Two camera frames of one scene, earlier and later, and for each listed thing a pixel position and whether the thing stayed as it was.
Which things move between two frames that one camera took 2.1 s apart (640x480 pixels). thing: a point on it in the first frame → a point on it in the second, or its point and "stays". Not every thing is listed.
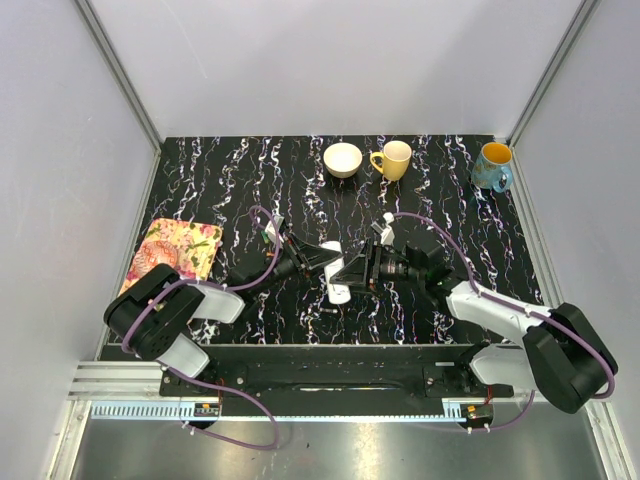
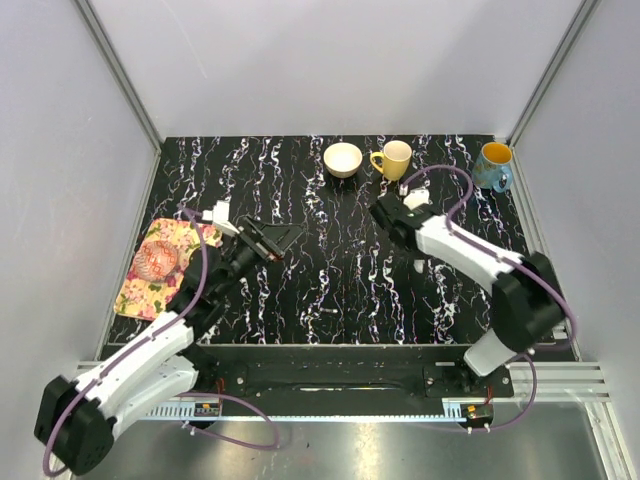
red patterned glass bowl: (150, 255) stays
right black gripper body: (371, 267) → (388, 214)
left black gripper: (294, 252) → (257, 238)
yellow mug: (396, 157) stays
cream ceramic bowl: (342, 160) stays
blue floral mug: (489, 170) stays
